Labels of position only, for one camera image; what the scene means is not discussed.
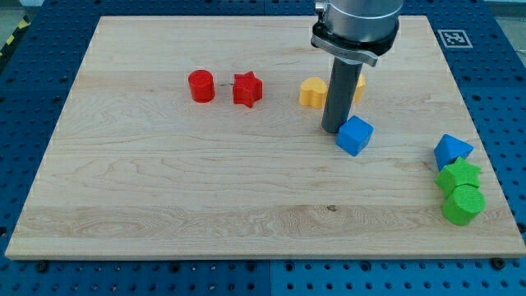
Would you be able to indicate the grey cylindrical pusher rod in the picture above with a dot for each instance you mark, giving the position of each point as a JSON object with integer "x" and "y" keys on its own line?
{"x": 343, "y": 84}

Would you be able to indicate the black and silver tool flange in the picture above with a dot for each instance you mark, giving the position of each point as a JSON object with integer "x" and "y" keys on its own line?
{"x": 364, "y": 52}

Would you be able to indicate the blue cube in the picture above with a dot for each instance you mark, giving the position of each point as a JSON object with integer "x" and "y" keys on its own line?
{"x": 354, "y": 135}

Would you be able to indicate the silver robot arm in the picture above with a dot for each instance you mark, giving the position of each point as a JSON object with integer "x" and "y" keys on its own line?
{"x": 354, "y": 32}

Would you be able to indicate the blue triangle block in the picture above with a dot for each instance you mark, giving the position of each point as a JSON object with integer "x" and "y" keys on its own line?
{"x": 449, "y": 148}

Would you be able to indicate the yellow block behind rod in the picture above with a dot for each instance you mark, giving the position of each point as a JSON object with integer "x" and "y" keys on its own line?
{"x": 359, "y": 88}

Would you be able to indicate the yellow heart block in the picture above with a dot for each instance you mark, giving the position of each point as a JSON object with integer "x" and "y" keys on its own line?
{"x": 313, "y": 92}

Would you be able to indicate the white fiducial marker tag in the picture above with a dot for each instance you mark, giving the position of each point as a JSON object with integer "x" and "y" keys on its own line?
{"x": 455, "y": 39}

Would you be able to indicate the red star block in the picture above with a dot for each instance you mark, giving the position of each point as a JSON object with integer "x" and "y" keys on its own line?
{"x": 247, "y": 89}

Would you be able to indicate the red cylinder block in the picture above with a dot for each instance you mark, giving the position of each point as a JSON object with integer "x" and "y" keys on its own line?
{"x": 201, "y": 83}

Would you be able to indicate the green star block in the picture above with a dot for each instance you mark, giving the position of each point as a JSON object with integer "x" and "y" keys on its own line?
{"x": 459, "y": 173}

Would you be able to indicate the light wooden board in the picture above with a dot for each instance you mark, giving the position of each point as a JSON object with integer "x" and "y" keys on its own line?
{"x": 138, "y": 170}

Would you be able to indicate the green cylinder block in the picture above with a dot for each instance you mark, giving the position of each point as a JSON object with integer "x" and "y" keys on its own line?
{"x": 463, "y": 205}

